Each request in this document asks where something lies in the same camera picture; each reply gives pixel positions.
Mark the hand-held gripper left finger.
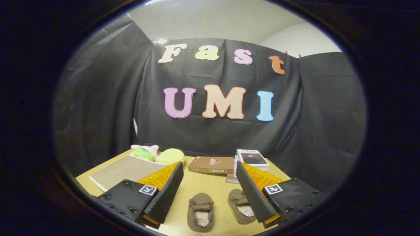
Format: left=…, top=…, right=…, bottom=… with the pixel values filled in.
left=97, top=161, right=184, bottom=230

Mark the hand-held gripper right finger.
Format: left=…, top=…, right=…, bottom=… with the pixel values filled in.
left=236, top=161, right=329, bottom=229

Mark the brown fuzzy shoe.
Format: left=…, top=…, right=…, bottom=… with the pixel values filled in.
left=187, top=193, right=215, bottom=233
left=228, top=189, right=257, bottom=225

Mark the plain white book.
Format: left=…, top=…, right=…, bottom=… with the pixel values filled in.
left=234, top=156, right=270, bottom=177

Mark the white book with portrait cover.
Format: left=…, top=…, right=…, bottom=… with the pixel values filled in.
left=236, top=149, right=271, bottom=167

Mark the yellow plush toy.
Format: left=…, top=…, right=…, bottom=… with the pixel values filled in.
left=157, top=148, right=185, bottom=166

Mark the green pink plush toy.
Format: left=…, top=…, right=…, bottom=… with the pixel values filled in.
left=131, top=144, right=160, bottom=162

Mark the brown book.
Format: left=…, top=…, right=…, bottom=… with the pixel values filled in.
left=188, top=156, right=235, bottom=175

